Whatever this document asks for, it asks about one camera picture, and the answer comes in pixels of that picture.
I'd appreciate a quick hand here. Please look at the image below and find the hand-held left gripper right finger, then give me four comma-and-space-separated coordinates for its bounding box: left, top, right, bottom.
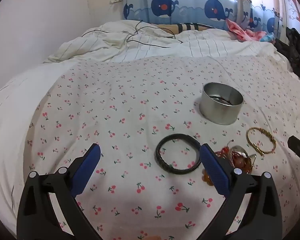
190, 144, 283, 240

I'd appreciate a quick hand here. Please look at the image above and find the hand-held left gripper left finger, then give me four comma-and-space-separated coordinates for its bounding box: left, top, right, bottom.
17, 143, 101, 240

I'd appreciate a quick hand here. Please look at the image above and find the black braided bracelet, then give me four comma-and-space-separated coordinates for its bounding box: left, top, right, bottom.
155, 134, 202, 173

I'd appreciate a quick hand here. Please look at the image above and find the round metal tin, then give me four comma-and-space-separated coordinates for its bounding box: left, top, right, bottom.
199, 82, 244, 125

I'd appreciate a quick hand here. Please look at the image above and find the gold bangle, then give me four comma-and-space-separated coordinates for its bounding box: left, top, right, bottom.
246, 127, 276, 159

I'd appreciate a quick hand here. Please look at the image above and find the cherry print bed sheet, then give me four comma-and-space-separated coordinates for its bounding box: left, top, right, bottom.
22, 55, 300, 240

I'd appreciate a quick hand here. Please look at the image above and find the black garment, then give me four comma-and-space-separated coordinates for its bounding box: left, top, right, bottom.
274, 27, 300, 82

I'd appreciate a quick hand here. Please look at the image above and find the light blue cloth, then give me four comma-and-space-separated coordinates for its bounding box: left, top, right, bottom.
260, 33, 276, 43

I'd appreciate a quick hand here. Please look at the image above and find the pink cloth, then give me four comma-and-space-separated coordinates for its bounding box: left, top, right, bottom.
225, 18, 266, 43

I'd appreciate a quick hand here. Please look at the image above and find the white striped duvet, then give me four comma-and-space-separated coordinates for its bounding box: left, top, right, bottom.
0, 19, 294, 230

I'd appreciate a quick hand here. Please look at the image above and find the striped pillow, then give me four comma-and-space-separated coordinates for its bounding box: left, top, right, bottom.
156, 23, 216, 34

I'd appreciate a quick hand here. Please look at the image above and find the blue whale print curtain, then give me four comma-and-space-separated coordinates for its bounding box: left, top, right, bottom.
122, 0, 283, 34

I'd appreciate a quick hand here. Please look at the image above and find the red bead string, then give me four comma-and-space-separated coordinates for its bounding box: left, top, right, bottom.
214, 145, 234, 159

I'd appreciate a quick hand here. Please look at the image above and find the pale bead bracelet gold clasp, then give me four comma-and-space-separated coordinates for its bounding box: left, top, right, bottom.
229, 145, 257, 173

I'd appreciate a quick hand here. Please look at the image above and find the thin black cable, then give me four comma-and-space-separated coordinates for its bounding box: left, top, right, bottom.
81, 20, 184, 49

